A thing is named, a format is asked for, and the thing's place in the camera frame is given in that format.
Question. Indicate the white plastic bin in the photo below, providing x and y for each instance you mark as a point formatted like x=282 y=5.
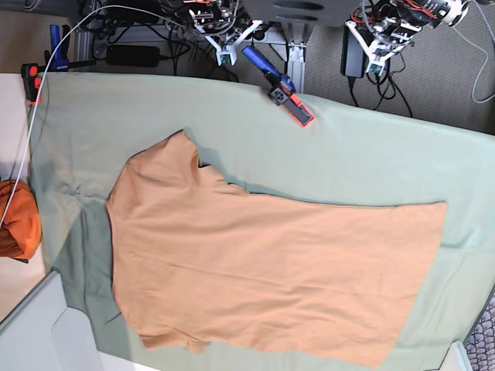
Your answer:
x=43 y=333

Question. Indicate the black power brick left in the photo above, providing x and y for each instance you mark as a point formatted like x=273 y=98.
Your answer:
x=127 y=55

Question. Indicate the blue handled clamp left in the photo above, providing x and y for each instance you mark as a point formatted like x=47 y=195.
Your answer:
x=56 y=60

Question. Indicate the patterned grey mat corner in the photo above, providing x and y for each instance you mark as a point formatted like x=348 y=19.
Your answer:
x=479 y=343

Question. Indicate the blue handled clamp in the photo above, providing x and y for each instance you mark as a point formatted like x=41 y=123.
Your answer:
x=282 y=92
x=56 y=60

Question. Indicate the black power adapter right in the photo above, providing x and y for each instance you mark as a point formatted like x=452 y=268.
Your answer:
x=353 y=57

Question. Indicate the folded dark orange cloth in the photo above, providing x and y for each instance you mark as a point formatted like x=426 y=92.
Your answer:
x=21 y=229

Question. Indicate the robot arm image left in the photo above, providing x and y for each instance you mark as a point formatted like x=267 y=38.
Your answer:
x=212 y=18

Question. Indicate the blue handled clamp centre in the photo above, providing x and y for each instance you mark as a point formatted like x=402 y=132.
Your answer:
x=282 y=92

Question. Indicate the tan orange T-shirt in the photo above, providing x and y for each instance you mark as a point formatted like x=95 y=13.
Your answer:
x=197 y=260

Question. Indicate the light green table cloth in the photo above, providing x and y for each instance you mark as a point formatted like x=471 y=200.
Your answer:
x=89 y=124

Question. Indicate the aluminium frame post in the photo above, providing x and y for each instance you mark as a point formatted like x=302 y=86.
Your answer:
x=297 y=37

